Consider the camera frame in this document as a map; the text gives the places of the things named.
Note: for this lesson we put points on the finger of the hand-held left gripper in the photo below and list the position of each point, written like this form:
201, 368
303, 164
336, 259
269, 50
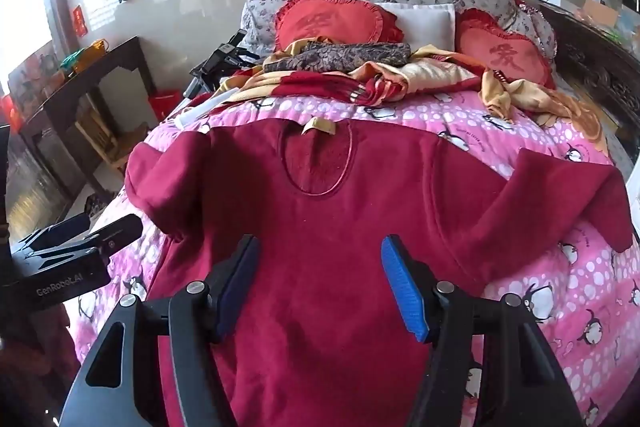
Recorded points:
65, 229
117, 232

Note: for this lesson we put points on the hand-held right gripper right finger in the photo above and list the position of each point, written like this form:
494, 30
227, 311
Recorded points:
405, 292

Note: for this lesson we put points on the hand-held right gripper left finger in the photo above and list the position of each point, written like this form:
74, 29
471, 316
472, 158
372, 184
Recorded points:
240, 287

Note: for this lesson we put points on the dark red sweater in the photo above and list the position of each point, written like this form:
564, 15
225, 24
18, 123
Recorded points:
320, 217

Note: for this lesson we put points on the wooden chair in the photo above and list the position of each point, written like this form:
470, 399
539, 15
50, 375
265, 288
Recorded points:
100, 132

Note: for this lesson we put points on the red bin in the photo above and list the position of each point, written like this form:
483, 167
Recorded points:
165, 107

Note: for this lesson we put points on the white plastic tube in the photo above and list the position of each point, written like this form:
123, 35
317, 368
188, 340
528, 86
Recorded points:
205, 109

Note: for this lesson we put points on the pink penguin print blanket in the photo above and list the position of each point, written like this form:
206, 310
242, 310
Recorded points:
575, 287

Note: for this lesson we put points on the dark wooden desk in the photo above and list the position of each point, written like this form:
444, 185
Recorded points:
115, 57

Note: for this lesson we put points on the yellow green bundle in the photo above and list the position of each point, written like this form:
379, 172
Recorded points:
92, 49

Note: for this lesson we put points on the orange yellow patterned blanket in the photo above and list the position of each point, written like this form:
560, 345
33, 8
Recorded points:
440, 74

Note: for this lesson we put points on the window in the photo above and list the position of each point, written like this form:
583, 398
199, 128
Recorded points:
30, 2

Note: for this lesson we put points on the brown patterned cloth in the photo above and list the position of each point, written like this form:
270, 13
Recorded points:
350, 54

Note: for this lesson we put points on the red heart pillow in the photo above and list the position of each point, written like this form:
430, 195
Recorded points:
500, 52
325, 19

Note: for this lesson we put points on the white pillow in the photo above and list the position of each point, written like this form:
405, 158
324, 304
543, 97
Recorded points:
425, 24

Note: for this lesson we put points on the dark carved wooden cabinet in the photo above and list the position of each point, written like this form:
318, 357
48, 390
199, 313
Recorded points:
590, 52

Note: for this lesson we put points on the red wall sticker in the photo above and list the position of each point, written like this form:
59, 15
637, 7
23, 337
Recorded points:
80, 21

